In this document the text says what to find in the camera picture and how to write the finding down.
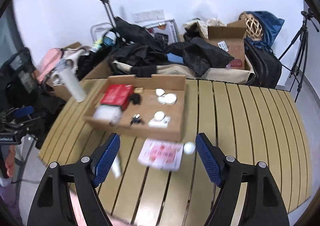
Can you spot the white wall socket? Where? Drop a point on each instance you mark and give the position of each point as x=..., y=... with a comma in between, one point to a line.
x=150, y=15
x=139, y=17
x=160, y=14

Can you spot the black jacket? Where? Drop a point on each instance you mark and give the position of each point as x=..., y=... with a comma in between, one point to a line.
x=135, y=33

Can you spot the small tan box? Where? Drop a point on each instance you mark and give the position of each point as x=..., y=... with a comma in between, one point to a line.
x=138, y=90

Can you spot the open cardboard box red print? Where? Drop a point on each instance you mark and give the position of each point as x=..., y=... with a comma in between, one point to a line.
x=230, y=48

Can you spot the red and white card packet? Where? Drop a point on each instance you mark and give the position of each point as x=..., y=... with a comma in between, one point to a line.
x=160, y=154

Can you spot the clear plastic box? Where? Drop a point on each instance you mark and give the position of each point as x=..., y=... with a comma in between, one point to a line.
x=107, y=113

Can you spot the clear plastic bag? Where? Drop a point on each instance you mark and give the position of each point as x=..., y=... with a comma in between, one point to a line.
x=206, y=10

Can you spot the blue cloth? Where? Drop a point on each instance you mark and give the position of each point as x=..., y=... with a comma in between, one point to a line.
x=175, y=57

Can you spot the white thermos bottle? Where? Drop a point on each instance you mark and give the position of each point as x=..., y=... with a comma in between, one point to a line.
x=73, y=85

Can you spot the black clips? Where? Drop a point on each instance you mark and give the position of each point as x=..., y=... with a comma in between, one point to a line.
x=136, y=119

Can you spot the black clothing pile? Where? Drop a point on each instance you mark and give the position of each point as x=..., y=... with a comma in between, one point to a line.
x=47, y=106

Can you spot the black clothing bundle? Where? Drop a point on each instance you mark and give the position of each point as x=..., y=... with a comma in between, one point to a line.
x=140, y=55

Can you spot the white round case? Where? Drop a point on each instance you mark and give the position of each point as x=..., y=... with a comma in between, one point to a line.
x=189, y=148
x=160, y=91
x=170, y=98
x=159, y=115

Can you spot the black garment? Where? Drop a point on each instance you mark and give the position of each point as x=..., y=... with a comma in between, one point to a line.
x=200, y=55

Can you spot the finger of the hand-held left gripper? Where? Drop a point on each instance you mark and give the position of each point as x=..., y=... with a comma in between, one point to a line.
x=25, y=111
x=30, y=124

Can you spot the white metal frame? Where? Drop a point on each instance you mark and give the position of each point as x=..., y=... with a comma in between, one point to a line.
x=93, y=31

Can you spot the beige hoodie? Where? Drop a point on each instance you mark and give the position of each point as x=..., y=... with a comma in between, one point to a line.
x=75, y=55

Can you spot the blue bag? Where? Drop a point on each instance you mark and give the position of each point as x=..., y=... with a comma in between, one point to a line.
x=271, y=25

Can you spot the black backpack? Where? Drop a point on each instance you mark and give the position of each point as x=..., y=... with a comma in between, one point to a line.
x=265, y=65

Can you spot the black tripod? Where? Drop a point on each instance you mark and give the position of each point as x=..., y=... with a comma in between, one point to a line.
x=301, y=38

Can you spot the cardboard box with clothes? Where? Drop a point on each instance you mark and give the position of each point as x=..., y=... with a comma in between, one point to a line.
x=97, y=72

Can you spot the shallow cardboard tray box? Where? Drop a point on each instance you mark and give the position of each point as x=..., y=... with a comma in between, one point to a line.
x=155, y=134

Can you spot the woven basket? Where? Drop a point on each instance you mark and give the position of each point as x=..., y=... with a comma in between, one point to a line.
x=252, y=27

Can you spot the small white and red box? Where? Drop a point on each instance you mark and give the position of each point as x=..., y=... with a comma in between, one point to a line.
x=158, y=122

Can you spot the beige fabric wagon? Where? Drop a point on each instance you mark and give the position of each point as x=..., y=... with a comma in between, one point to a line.
x=175, y=69

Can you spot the black fabric bundle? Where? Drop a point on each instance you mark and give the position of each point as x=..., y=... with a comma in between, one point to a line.
x=135, y=98

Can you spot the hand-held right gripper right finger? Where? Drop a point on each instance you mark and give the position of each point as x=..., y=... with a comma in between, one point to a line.
x=208, y=161

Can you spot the plain cardboard box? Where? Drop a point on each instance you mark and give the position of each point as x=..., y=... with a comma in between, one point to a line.
x=73, y=45

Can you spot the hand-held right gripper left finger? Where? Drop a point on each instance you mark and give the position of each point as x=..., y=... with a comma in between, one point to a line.
x=106, y=161

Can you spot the pink backpack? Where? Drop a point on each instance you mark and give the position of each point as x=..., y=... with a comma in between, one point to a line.
x=50, y=60

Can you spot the person's left forearm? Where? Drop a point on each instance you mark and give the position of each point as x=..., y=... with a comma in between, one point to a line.
x=9, y=166

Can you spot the beige cloth bag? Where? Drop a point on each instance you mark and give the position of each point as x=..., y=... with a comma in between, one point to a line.
x=200, y=27

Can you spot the framed poster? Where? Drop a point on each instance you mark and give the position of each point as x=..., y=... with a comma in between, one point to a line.
x=170, y=30

